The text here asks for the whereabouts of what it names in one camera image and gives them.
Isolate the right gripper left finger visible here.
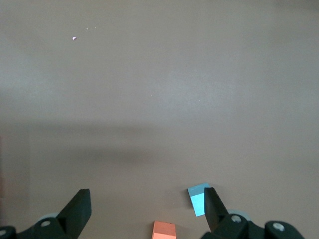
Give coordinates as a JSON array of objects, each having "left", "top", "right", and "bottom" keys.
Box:
[{"left": 32, "top": 188, "right": 92, "bottom": 239}]

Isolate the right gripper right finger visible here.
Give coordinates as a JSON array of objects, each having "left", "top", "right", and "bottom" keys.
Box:
[{"left": 203, "top": 187, "right": 250, "bottom": 239}]

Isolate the cyan foam cube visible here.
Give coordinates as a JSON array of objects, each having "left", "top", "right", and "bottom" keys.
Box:
[{"left": 187, "top": 182, "right": 211, "bottom": 217}]

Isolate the orange foam cube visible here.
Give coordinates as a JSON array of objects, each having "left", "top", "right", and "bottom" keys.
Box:
[{"left": 152, "top": 220, "right": 177, "bottom": 239}]

